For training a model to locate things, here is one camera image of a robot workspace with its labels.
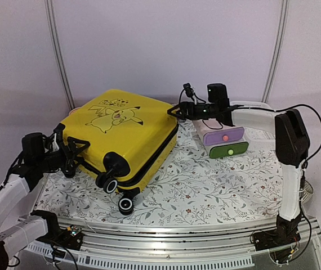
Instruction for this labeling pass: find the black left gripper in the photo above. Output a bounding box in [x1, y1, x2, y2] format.
[37, 136, 91, 173]

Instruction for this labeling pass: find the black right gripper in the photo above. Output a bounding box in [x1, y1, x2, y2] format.
[166, 102, 217, 122]

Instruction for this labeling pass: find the yellow Pikachu suitcase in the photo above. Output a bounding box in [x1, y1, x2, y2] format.
[55, 89, 179, 215]

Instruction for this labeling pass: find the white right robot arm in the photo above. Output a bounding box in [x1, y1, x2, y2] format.
[167, 83, 310, 222]

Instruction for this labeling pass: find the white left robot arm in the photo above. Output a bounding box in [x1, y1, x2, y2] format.
[0, 128, 90, 269]

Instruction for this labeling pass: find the pink purple drawer box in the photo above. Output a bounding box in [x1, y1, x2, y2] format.
[192, 119, 245, 146]

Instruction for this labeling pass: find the green drawer box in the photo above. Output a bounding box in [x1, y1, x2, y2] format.
[206, 141, 249, 159]

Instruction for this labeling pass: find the floral table mat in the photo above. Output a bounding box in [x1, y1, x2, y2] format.
[35, 121, 288, 227]

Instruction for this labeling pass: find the white plastic basket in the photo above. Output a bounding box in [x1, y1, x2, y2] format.
[230, 101, 275, 151]

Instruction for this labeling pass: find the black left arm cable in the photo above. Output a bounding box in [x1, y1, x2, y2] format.
[0, 152, 60, 209]

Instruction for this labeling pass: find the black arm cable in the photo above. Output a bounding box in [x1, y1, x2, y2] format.
[180, 84, 321, 265]
[0, 152, 60, 209]

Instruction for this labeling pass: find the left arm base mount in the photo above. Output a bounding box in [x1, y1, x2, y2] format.
[36, 225, 84, 251]

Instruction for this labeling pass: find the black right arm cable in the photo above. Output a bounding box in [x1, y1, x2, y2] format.
[180, 84, 321, 265]

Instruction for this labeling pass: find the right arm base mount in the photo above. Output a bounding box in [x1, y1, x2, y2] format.
[250, 212, 312, 251]

